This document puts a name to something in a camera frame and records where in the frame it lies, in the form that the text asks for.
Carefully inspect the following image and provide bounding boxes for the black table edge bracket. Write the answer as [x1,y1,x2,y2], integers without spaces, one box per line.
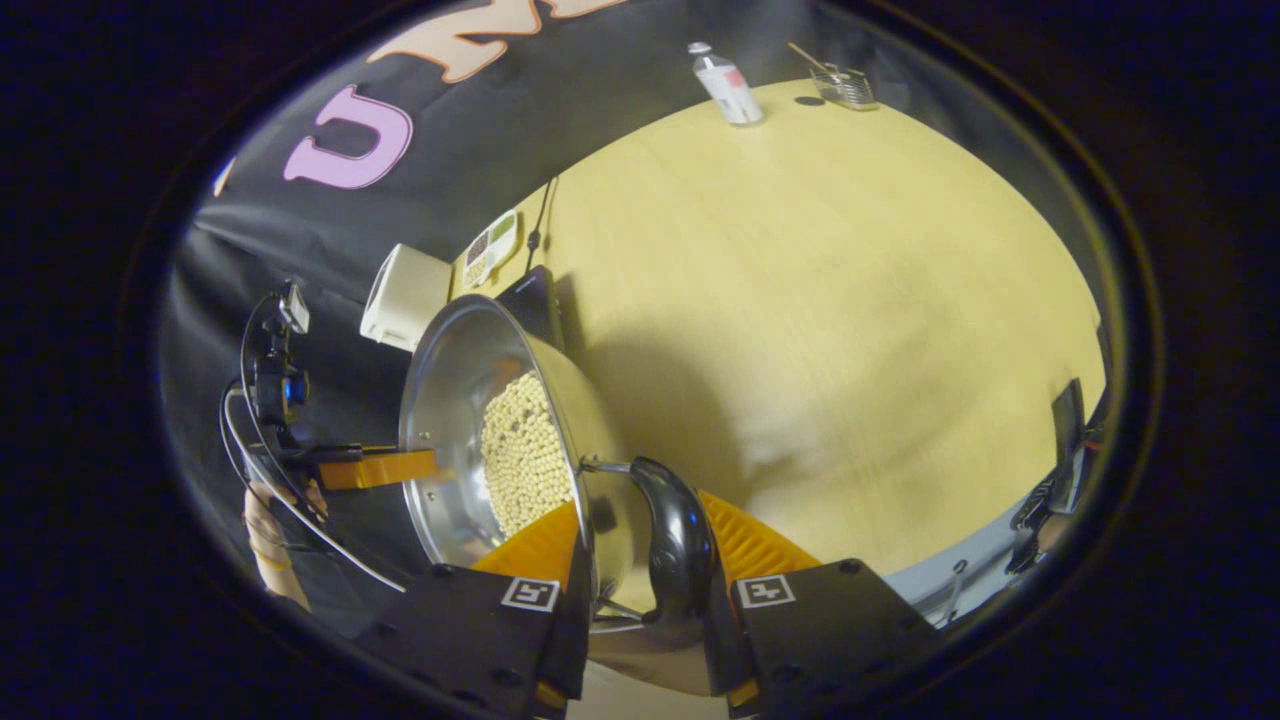
[1008,378,1106,576]

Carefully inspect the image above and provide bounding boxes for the black power cable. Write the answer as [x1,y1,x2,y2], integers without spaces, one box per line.
[524,178,557,273]

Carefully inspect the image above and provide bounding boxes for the white divided bean dish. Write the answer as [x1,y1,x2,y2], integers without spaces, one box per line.
[461,208,521,291]

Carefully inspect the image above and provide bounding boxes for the clear plastic bottle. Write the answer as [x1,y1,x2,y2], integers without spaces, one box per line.
[687,41,765,127]

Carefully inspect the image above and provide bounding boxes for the black induction cooktop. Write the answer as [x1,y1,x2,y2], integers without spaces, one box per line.
[495,265,566,351]

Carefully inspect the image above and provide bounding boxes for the white toaster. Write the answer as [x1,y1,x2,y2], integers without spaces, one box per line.
[359,243,454,353]

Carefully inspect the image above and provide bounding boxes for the steel pot with beans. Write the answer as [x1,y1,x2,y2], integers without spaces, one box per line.
[398,293,721,696]

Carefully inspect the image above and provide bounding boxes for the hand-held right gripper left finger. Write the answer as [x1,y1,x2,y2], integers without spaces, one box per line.
[355,498,591,716]

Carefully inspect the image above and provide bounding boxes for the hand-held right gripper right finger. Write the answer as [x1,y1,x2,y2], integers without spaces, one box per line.
[695,490,941,716]

